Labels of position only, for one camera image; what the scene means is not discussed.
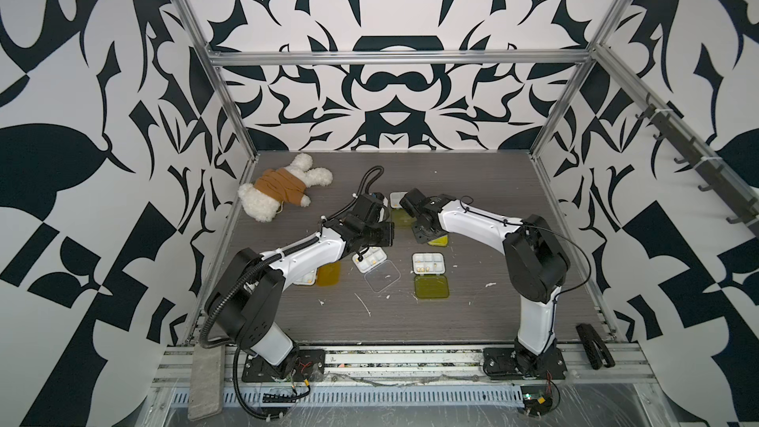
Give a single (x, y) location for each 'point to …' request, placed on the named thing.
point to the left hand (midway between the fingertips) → (393, 228)
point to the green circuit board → (537, 399)
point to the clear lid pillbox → (380, 274)
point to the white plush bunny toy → (275, 186)
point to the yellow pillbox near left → (328, 274)
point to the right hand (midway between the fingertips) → (426, 227)
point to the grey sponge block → (206, 392)
